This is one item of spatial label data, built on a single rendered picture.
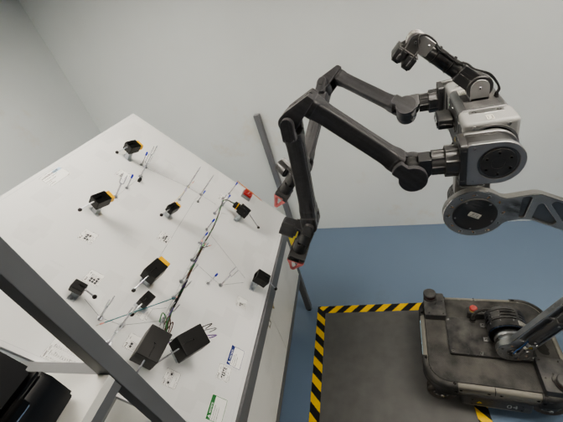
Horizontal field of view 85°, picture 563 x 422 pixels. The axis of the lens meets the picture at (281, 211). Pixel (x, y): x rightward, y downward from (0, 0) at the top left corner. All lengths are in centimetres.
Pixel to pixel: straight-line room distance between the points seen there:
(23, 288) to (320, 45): 218
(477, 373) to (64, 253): 184
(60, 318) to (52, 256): 62
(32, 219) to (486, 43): 246
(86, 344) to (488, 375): 171
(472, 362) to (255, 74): 229
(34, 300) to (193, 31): 236
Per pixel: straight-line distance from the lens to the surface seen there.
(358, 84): 148
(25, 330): 114
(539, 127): 274
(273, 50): 251
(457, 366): 193
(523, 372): 198
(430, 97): 140
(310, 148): 140
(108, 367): 71
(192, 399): 118
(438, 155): 95
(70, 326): 65
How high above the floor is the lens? 192
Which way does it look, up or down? 33 degrees down
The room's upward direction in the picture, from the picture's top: 19 degrees counter-clockwise
